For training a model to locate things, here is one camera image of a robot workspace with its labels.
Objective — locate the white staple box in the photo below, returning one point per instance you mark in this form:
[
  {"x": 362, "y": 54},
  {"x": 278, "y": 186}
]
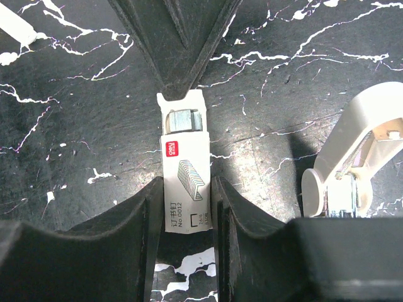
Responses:
[{"x": 186, "y": 169}]

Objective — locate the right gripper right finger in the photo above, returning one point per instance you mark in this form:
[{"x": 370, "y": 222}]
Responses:
[{"x": 260, "y": 258}]

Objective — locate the staple strip in box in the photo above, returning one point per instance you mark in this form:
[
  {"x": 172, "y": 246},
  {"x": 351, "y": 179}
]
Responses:
[{"x": 184, "y": 121}]

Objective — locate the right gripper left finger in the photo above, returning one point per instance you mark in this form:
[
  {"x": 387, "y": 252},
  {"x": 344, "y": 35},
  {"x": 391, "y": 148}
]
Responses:
[{"x": 110, "y": 257}]

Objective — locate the white marker pen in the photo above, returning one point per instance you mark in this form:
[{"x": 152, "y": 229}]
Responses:
[{"x": 17, "y": 27}]

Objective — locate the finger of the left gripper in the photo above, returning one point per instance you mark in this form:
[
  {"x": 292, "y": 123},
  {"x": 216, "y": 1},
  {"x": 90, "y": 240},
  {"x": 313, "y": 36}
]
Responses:
[
  {"x": 159, "y": 30},
  {"x": 198, "y": 28}
]

